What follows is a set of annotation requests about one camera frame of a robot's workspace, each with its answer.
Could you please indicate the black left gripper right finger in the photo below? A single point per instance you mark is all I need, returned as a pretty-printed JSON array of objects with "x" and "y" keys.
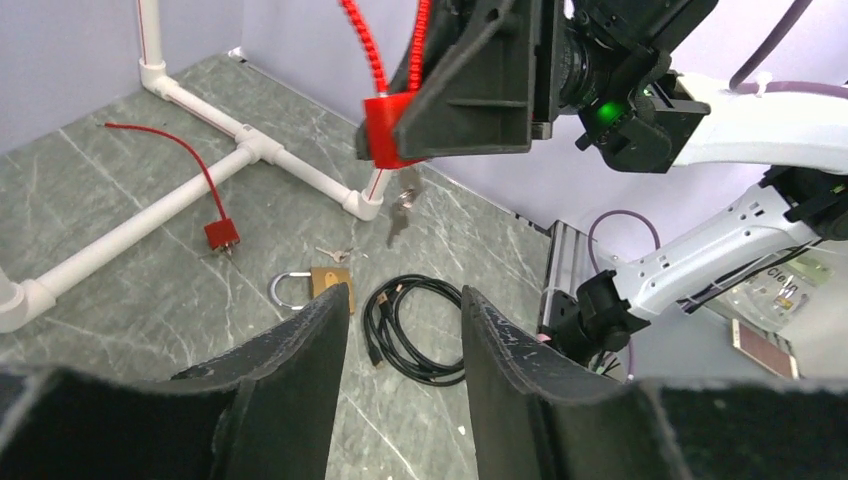
[{"x": 536, "y": 414}]

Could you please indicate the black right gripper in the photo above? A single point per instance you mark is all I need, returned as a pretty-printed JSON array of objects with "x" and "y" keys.
[{"x": 480, "y": 93}]

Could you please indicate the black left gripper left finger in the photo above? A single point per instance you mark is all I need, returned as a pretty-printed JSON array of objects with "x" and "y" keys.
[{"x": 262, "y": 410}]

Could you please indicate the red alligator clip lead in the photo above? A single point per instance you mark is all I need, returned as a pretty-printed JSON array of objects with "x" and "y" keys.
[
  {"x": 384, "y": 110},
  {"x": 221, "y": 235}
]

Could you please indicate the brass padlock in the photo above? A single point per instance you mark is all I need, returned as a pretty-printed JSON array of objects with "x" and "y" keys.
[{"x": 320, "y": 279}]

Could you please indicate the small key with ring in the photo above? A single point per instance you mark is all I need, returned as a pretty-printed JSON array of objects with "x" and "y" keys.
[{"x": 338, "y": 256}]

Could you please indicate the keys of red lock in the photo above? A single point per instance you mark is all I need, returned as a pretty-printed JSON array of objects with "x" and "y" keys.
[{"x": 411, "y": 189}]

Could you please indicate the white pvc pipe frame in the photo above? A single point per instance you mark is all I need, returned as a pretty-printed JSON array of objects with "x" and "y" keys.
[{"x": 60, "y": 58}]

